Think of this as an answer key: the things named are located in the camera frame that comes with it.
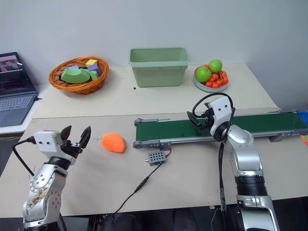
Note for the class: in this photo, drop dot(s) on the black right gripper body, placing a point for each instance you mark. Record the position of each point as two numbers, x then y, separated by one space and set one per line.
209 118

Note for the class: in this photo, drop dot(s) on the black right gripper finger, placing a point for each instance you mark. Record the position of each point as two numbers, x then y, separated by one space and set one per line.
194 119
207 106

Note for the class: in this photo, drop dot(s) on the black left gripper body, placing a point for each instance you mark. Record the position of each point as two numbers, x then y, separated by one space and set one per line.
71 149

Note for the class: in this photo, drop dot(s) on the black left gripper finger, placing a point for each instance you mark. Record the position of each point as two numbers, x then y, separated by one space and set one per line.
85 138
66 133

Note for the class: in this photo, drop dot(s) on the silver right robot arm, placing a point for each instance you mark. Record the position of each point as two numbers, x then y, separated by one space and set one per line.
247 163

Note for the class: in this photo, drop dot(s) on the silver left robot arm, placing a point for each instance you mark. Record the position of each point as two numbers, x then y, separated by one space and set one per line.
44 190

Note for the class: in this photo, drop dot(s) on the green conveyor belt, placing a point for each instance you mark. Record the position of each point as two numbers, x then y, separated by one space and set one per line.
240 126

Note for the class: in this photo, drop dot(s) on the white plate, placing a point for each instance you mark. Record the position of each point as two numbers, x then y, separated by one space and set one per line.
204 87

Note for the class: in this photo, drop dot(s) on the small orange tangerine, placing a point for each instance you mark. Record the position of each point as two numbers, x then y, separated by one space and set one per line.
216 84
209 84
207 66
223 74
215 77
224 81

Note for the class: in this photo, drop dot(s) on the orange plush toy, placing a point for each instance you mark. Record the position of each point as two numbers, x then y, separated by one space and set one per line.
113 142

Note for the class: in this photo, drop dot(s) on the green apple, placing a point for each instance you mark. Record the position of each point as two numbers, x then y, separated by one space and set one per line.
203 74
215 65

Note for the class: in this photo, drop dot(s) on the orange wicker basket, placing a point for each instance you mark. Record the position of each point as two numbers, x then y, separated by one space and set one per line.
77 87

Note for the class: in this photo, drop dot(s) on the grey perforated control box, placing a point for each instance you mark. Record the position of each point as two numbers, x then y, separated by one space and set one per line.
156 158

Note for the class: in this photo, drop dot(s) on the green arch foam block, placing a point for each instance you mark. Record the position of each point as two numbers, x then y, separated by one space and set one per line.
73 76

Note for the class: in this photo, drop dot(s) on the light green plastic bin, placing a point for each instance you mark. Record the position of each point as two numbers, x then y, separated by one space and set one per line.
158 69

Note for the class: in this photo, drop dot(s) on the small green foam block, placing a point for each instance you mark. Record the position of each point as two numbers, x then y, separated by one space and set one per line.
95 75

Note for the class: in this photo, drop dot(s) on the dark grey laptop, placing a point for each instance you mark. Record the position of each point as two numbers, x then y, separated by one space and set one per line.
13 96

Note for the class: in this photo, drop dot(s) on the blue foam block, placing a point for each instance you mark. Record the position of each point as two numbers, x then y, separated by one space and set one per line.
74 68

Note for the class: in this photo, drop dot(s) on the purple yellow foam block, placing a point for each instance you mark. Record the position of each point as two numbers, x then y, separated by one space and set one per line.
92 65

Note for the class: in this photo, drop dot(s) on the blue plastic object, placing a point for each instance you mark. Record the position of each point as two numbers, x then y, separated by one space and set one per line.
303 115

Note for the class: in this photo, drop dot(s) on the orange green toy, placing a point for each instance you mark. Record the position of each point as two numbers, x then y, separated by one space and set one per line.
305 140

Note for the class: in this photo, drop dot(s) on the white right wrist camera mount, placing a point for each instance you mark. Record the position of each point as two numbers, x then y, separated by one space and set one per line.
220 108

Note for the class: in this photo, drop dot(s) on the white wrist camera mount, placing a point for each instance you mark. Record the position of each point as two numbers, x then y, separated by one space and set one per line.
220 108
47 142

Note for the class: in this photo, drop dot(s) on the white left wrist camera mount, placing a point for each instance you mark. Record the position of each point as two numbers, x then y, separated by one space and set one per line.
47 142

